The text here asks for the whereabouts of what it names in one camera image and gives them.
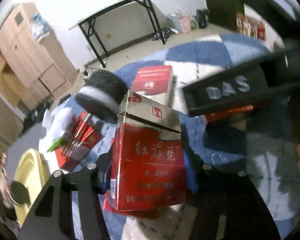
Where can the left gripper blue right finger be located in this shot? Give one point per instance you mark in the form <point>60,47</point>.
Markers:
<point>190,163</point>

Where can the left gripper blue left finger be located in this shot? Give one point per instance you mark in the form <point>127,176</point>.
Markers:
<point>103,172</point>

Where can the red silver cigarette box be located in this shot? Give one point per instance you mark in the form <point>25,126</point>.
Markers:
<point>147,162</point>

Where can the red box under cap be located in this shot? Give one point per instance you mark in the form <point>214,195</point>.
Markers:
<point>83,138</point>

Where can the snack boxes by door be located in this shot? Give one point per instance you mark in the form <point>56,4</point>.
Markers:
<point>251,27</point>

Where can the yellow plastic tray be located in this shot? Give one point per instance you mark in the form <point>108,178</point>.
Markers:
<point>33,172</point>

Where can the red flat box top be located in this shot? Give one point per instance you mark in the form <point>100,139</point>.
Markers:
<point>156,83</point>

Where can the black round cap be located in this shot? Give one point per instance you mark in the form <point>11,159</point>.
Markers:
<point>19,193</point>

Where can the dark brown door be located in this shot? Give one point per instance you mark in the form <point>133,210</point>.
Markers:
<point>224,12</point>

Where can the wooden cabinet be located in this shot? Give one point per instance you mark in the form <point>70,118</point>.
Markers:
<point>33,66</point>

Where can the pink bag on floor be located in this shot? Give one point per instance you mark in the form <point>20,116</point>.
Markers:
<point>185,24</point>

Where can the black folding table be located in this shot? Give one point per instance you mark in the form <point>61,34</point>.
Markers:
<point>121,25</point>

